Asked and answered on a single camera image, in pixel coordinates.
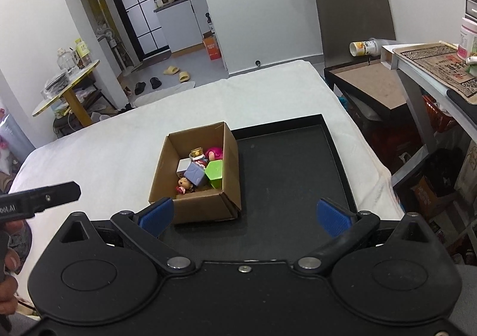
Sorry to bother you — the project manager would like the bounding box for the brown patterned cardboard sheet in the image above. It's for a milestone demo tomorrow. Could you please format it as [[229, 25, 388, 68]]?
[[400, 42, 477, 98]]

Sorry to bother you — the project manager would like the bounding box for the white standing fan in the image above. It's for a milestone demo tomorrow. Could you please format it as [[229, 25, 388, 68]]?
[[97, 23, 120, 61]]

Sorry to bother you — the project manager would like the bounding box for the bottle with yellow label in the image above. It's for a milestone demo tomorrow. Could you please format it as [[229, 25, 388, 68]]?
[[75, 38, 92, 67]]

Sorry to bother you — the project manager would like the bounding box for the black tray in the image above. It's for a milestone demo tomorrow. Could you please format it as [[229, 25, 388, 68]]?
[[160, 113, 360, 262]]

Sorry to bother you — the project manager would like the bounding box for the white jar with pink lid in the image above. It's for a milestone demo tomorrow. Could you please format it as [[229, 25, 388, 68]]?
[[458, 17, 477, 60]]

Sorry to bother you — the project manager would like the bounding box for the black frame with brown board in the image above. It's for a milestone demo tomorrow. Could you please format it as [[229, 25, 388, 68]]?
[[323, 60, 414, 124]]

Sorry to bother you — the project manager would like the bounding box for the white kitchen cabinet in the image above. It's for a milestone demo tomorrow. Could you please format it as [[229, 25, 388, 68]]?
[[154, 0, 210, 53]]

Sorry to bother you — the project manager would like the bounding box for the person's grey trouser leg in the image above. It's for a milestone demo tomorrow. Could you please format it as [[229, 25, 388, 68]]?
[[453, 264, 477, 336]]

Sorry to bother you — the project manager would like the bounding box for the black plastic bundle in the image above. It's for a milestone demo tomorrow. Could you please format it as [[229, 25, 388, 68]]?
[[44, 71, 69, 92]]

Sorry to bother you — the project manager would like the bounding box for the grey chair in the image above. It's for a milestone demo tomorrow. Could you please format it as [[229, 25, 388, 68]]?
[[313, 0, 396, 68]]

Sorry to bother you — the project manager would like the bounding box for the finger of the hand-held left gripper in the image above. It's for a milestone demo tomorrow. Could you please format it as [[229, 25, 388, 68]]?
[[35, 181, 82, 213]]

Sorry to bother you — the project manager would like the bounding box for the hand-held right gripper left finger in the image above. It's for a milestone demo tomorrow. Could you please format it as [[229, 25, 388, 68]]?
[[56, 197, 196, 272]]

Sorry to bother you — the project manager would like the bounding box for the black-framed glass door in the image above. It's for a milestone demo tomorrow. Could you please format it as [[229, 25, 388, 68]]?
[[100, 0, 172, 63]]

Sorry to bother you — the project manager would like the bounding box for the clear glass jar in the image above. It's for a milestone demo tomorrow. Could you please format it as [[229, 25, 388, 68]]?
[[57, 48, 75, 70]]

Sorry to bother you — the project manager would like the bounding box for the grey metal desk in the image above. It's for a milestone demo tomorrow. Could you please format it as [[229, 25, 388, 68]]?
[[381, 41, 477, 188]]

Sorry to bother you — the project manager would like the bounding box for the white floor mat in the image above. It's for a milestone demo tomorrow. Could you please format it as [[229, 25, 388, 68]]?
[[134, 80, 196, 107]]

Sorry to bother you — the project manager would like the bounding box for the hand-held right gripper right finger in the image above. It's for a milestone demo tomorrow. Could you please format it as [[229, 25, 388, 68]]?
[[294, 198, 438, 271]]

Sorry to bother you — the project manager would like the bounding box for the orange cardboard box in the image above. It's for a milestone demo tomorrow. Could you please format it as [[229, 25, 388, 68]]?
[[202, 32, 222, 61]]

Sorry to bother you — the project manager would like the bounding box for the green hexagonal box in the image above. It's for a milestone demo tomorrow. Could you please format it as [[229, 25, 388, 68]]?
[[205, 160, 224, 189]]

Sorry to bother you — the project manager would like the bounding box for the paper cup with yellow print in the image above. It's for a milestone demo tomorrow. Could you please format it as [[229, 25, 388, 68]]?
[[349, 37, 388, 58]]

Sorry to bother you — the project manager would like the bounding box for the yellow-edged table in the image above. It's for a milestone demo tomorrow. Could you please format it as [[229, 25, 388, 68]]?
[[32, 59, 101, 126]]

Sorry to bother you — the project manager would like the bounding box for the clear plastic bag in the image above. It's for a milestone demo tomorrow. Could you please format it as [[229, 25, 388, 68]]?
[[0, 112, 34, 174]]

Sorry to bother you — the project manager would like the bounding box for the person's left hand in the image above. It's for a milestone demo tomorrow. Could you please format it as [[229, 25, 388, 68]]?
[[0, 219, 34, 316]]

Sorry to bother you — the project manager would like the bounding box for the brown cardboard box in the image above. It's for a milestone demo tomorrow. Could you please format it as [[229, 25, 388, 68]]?
[[148, 121, 242, 225]]

